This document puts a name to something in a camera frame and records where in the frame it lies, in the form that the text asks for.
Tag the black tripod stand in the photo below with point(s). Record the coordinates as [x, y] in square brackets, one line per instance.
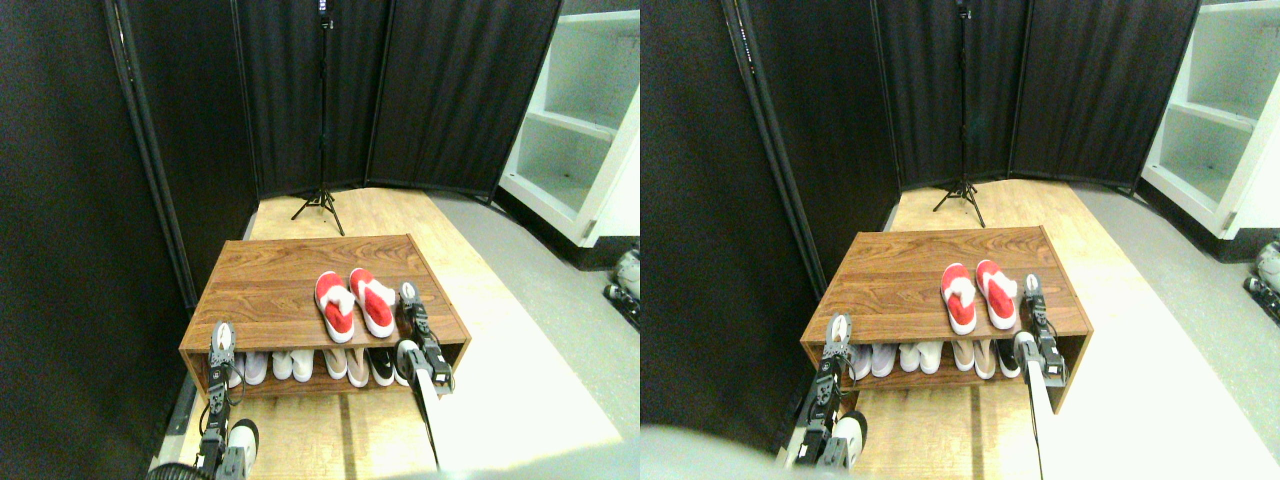
[964, 100]
[324, 100]

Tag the brown shoe rack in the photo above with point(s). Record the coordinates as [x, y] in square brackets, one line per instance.
[900, 285]
[270, 290]

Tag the lilac shoe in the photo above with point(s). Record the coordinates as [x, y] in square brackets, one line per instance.
[883, 361]
[239, 372]
[256, 368]
[862, 362]

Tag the grey and black device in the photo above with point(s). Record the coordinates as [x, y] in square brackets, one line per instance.
[628, 275]
[1268, 270]

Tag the red shoe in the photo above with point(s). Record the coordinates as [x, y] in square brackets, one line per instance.
[376, 312]
[338, 320]
[998, 304]
[960, 312]

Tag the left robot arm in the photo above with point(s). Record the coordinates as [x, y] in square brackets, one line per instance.
[835, 440]
[225, 445]

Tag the grey curtain stand foot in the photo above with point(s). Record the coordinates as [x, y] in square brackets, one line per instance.
[180, 410]

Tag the black curtain stand pole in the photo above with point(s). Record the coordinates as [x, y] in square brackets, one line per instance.
[150, 150]
[775, 150]

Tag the black shoe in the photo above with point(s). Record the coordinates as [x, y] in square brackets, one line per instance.
[381, 370]
[1005, 362]

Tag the white shoe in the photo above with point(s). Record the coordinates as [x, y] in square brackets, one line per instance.
[929, 359]
[909, 359]
[302, 367]
[282, 366]

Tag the white shelf unit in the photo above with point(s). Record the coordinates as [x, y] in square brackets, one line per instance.
[1200, 140]
[560, 150]

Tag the beige shoe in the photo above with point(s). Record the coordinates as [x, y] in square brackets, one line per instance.
[985, 362]
[335, 364]
[357, 370]
[962, 357]

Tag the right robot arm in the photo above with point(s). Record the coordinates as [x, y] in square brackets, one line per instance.
[1038, 410]
[428, 410]

